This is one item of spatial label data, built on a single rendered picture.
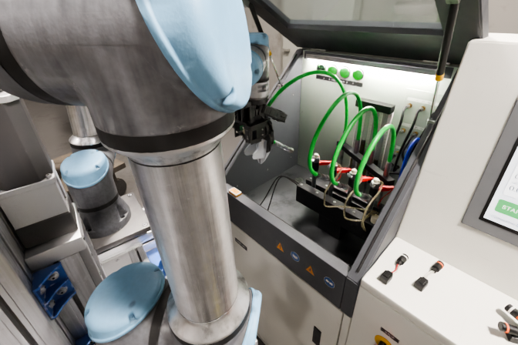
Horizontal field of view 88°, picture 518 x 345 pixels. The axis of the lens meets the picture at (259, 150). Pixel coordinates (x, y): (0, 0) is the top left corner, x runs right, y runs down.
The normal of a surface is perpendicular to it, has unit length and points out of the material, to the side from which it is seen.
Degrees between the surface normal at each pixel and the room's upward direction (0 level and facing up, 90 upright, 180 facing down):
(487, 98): 76
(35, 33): 87
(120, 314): 8
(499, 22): 90
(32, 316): 90
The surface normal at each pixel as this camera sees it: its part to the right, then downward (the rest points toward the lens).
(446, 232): -0.71, 0.12
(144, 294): -0.16, -0.88
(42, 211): 0.59, 0.37
